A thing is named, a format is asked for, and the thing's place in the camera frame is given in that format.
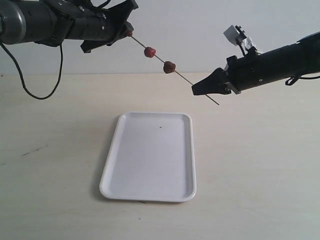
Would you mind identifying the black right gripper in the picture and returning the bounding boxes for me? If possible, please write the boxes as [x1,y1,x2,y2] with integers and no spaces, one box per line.
[191,55,250,96]

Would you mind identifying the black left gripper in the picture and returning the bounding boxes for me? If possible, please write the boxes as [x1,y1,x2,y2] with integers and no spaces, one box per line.
[80,0,138,53]

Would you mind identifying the thin metal skewer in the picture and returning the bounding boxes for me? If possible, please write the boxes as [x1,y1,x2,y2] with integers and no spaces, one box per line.
[130,35,221,106]

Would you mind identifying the dark red fruit piece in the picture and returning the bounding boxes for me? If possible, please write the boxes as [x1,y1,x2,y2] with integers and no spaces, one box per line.
[163,61,176,74]

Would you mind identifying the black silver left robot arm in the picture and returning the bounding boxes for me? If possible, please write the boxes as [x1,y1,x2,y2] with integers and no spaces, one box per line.
[0,0,138,53]

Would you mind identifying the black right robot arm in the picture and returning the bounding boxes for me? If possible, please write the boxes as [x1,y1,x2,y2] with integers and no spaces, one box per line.
[191,33,320,96]

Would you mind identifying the white rectangular plastic tray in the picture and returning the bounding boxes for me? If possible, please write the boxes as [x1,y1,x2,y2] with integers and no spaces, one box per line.
[99,112,197,203]

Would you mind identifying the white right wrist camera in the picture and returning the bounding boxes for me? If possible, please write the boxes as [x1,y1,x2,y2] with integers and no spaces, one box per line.
[223,25,263,56]

